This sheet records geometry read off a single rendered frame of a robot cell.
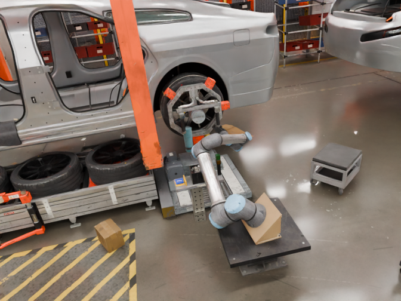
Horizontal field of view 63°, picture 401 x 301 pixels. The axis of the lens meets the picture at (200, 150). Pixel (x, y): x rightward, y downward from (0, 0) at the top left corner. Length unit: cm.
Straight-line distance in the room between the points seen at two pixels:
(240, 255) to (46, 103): 224
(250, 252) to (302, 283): 48
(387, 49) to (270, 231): 292
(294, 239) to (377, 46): 287
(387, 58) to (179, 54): 261
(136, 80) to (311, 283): 205
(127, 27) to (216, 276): 201
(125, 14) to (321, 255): 239
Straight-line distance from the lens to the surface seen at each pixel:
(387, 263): 298
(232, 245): 250
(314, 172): 356
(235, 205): 236
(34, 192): 346
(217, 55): 334
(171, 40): 322
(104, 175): 332
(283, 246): 251
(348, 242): 306
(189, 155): 377
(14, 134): 357
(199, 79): 327
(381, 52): 466
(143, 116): 282
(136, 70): 270
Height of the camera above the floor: 209
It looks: 29 degrees down
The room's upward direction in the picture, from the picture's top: 7 degrees counter-clockwise
